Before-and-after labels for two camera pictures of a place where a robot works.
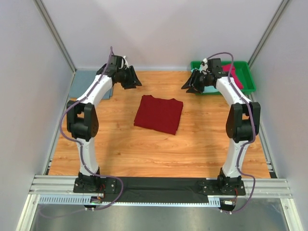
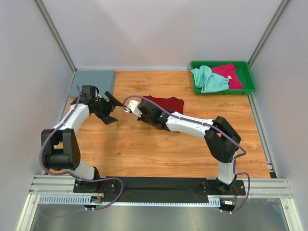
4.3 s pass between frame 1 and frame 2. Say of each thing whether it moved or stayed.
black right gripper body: moved
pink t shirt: stayed
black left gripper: moved
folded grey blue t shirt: stayed
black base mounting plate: stayed
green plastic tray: stayed
